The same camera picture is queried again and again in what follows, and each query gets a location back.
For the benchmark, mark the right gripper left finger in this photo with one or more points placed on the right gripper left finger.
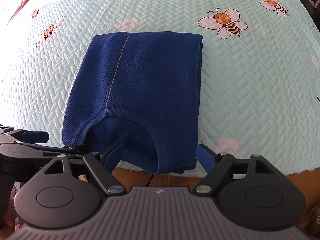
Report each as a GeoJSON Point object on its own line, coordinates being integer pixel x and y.
{"type": "Point", "coordinates": [101, 166]}

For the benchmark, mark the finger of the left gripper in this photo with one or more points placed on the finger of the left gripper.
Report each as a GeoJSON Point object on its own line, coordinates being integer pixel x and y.
{"type": "Point", "coordinates": [72, 152]}
{"type": "Point", "coordinates": [32, 137]}

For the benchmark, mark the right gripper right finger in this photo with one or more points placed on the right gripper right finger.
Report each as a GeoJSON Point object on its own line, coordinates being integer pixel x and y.
{"type": "Point", "coordinates": [217, 166]}

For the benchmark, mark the blue knit sweater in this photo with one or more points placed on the blue knit sweater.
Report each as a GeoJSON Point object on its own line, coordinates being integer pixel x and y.
{"type": "Point", "coordinates": [142, 91]}

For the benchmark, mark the mint quilted bee bedspread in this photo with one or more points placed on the mint quilted bee bedspread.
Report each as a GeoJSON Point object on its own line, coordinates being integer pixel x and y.
{"type": "Point", "coordinates": [260, 71]}

